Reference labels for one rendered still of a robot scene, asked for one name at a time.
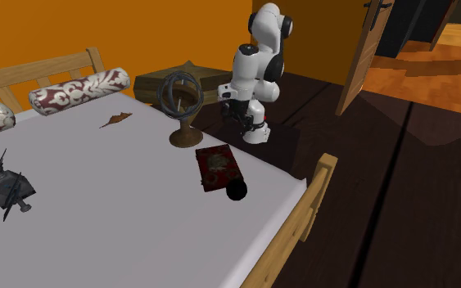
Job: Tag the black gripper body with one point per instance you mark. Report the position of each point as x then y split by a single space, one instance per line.
235 111

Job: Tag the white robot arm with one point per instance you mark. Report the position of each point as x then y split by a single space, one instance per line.
262 60

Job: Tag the armillary sphere on wooden base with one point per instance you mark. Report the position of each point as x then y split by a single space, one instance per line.
185 137

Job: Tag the dark red patterned book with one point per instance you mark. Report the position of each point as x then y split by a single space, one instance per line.
218 167

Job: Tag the black round object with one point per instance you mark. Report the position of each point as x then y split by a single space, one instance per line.
236 190

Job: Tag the olive wooden nightstand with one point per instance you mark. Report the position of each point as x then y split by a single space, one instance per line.
150 84

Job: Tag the brown leaf-shaped object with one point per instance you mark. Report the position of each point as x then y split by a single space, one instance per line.
116 119

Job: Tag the wooden bed with white mattress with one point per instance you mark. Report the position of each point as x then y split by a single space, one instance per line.
114 199

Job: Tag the grey spiked spaceship figure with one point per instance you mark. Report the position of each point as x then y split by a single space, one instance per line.
8 187

